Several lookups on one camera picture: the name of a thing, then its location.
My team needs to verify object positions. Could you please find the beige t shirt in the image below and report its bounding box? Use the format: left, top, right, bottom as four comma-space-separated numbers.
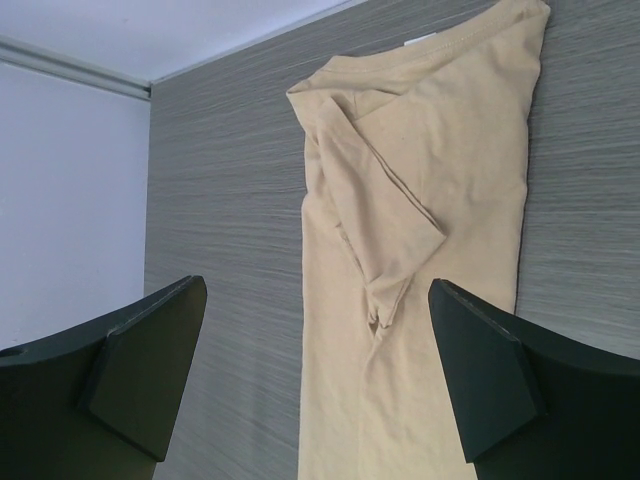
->
287, 1, 550, 479

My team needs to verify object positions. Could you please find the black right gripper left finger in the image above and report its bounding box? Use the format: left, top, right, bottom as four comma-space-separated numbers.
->
1, 276, 207, 480

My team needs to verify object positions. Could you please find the left aluminium frame post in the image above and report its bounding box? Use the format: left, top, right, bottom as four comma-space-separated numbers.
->
1, 36, 152, 101

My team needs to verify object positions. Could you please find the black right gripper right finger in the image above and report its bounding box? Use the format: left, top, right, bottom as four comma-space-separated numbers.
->
429, 279, 639, 479

